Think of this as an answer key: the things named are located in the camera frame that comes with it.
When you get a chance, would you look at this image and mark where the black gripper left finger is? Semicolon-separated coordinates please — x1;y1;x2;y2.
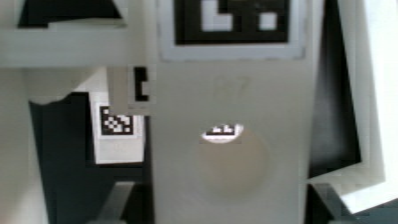
87;181;151;224

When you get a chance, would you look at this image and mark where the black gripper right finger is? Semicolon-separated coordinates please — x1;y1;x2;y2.
306;183;356;224

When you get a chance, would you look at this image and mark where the white chair back part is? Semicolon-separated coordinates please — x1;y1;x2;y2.
0;0;326;224

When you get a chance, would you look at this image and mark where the white tagged leg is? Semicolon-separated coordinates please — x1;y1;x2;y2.
89;92;146;165

